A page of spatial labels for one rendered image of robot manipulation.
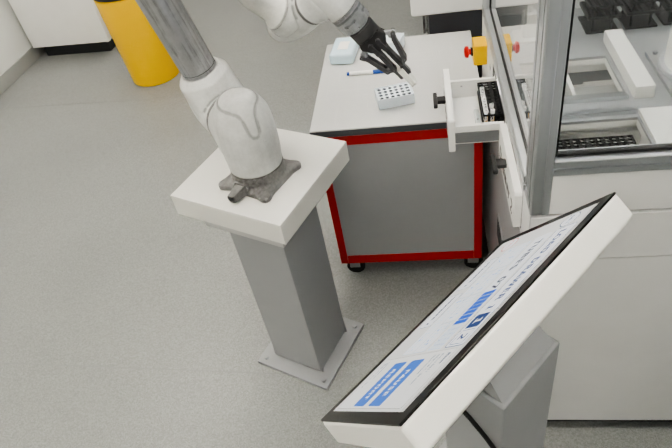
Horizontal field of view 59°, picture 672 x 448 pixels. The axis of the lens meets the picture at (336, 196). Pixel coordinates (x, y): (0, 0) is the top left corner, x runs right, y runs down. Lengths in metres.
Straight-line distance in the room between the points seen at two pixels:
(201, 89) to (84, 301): 1.45
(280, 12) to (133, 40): 2.55
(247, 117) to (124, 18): 2.61
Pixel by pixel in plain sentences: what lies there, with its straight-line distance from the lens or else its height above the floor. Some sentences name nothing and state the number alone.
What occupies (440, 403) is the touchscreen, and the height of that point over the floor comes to 1.19.
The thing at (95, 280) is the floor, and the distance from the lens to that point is 2.93.
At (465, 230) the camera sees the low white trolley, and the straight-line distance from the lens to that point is 2.29.
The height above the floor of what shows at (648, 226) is 0.89.
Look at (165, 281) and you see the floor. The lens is 2.75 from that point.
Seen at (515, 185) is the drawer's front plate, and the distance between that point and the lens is 1.44.
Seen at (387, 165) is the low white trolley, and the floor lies 0.59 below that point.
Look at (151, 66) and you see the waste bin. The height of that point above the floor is 0.15.
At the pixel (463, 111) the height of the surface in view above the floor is 0.84.
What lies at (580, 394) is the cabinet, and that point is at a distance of 1.95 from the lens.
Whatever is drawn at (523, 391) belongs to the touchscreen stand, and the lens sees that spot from 1.00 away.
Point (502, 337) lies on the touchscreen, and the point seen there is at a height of 1.19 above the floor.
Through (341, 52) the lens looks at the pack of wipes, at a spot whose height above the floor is 0.80.
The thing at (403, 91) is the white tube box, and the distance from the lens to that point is 2.06.
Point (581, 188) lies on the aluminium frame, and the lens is 1.32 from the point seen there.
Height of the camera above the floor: 1.86
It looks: 40 degrees down
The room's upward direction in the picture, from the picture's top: 11 degrees counter-clockwise
